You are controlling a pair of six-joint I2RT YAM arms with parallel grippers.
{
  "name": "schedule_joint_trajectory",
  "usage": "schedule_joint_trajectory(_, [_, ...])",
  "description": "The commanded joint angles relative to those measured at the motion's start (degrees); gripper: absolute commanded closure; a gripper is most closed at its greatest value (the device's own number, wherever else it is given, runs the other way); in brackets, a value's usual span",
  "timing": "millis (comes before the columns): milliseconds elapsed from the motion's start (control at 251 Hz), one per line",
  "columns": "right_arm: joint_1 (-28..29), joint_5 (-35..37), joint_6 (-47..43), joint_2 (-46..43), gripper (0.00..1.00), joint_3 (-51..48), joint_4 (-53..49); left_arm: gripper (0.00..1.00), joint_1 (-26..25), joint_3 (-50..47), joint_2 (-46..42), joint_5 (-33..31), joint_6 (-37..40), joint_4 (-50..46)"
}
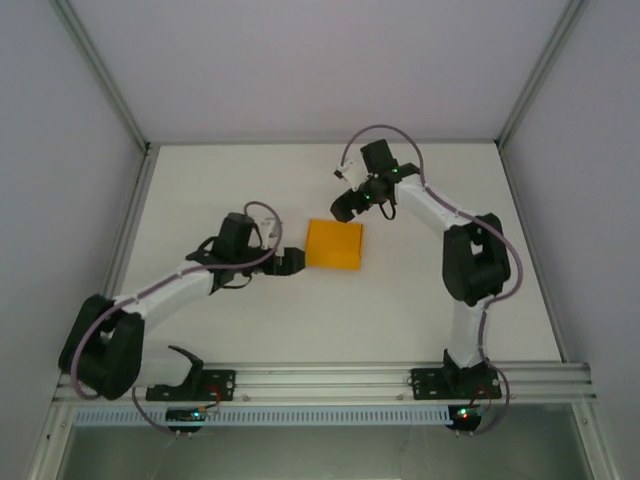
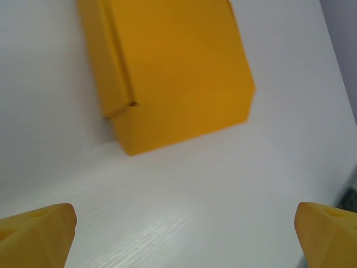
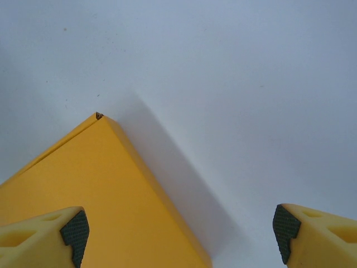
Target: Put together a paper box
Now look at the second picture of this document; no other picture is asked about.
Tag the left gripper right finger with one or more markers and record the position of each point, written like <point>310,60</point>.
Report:
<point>329,240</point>

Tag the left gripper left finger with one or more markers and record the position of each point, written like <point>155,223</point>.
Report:
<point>33,240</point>

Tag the orange paper box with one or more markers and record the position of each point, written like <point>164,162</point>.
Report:
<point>181,69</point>

